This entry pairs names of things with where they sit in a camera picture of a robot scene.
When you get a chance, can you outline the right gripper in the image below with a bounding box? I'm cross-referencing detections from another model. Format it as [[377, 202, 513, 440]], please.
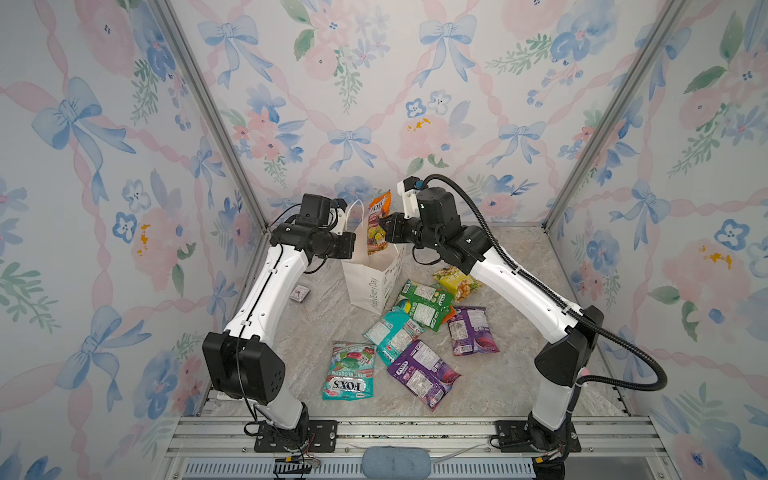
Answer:
[[377, 215, 444, 258]]

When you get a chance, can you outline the orange Fox's candy bag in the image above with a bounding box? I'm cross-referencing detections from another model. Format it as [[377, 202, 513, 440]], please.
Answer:
[[366, 191, 392, 256]]

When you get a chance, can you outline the white paper gift bag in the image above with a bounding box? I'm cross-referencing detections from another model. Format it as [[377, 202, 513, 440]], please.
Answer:
[[342, 200, 405, 314]]

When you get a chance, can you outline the purple candy bag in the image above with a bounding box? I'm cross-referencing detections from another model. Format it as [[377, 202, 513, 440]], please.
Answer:
[[387, 340, 461, 411], [447, 306, 500, 356]]

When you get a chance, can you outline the purple candy bag front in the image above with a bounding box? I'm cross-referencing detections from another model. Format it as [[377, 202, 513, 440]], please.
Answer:
[[387, 340, 461, 411]]

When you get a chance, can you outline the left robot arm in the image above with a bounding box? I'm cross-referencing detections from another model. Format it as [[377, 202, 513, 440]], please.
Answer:
[[202, 195, 355, 448]]

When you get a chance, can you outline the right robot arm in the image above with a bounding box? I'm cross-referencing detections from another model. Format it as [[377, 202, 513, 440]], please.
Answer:
[[381, 177, 595, 456]]

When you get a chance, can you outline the green Fox's candy bag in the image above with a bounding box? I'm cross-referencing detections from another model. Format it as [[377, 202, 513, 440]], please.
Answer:
[[394, 280, 454, 332]]

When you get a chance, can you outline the yellow corn chips bag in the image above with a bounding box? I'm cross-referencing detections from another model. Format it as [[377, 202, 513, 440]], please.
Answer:
[[433, 266, 482, 301]]

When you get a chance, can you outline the teal candy bag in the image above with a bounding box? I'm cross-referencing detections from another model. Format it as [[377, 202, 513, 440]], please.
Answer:
[[364, 308, 424, 367]]

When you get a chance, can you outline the green red Fox's bag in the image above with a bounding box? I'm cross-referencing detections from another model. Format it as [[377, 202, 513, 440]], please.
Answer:
[[322, 341, 376, 401]]

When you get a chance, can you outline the small white alarm clock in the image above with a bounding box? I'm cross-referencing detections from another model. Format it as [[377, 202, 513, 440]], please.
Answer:
[[289, 285, 311, 303]]

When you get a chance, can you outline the blue grey cloth pad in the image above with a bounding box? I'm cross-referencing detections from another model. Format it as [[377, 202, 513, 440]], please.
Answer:
[[361, 446, 432, 480]]

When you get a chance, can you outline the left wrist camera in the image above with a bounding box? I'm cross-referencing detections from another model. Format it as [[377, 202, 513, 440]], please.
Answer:
[[296, 194, 348, 234]]

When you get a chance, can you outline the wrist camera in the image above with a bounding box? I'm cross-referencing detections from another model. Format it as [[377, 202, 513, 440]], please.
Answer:
[[296, 194, 348, 234], [397, 176, 423, 219]]

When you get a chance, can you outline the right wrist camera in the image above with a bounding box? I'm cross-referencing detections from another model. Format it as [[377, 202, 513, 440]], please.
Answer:
[[397, 176, 423, 219]]

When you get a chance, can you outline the black corrugated cable conduit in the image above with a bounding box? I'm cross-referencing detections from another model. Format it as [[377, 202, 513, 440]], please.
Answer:
[[421, 173, 668, 393]]

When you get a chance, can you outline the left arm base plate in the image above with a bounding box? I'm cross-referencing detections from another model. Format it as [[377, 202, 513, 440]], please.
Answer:
[[253, 420, 339, 454]]

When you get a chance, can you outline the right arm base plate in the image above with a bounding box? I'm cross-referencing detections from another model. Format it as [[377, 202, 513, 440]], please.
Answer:
[[489, 418, 582, 455]]

